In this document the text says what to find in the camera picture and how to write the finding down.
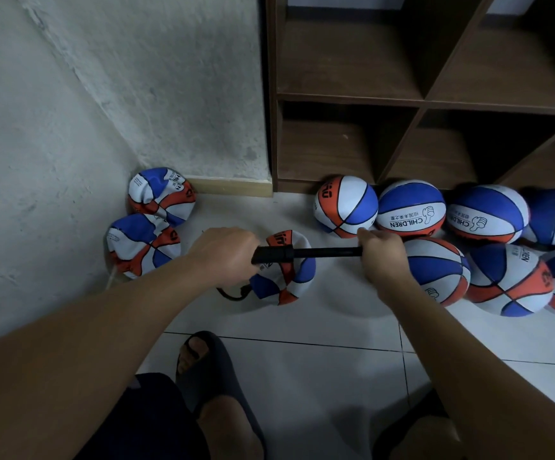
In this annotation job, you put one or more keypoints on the brown wooden cubby shelf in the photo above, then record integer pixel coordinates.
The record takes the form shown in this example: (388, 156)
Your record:
(349, 76)

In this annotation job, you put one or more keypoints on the person's right hand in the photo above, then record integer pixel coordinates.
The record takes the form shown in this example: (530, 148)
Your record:
(386, 263)

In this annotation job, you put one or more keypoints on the person's left foot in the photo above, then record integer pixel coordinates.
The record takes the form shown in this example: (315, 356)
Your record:
(231, 428)

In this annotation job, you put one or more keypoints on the black sandal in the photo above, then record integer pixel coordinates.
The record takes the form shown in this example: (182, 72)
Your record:
(402, 417)
(218, 372)

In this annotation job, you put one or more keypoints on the person's left hand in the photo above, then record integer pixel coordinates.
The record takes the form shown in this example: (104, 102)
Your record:
(222, 257)

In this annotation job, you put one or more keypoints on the black hand pump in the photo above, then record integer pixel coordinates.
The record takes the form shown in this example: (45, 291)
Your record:
(273, 254)

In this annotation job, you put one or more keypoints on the person's left forearm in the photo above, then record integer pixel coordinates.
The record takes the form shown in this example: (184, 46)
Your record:
(62, 373)

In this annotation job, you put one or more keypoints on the person's right forearm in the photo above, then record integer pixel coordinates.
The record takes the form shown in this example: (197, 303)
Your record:
(493, 378)

